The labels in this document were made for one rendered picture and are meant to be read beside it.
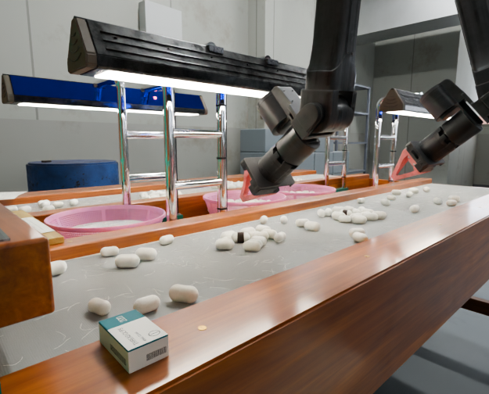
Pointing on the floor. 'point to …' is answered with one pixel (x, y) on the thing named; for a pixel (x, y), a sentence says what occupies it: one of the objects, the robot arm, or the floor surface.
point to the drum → (70, 173)
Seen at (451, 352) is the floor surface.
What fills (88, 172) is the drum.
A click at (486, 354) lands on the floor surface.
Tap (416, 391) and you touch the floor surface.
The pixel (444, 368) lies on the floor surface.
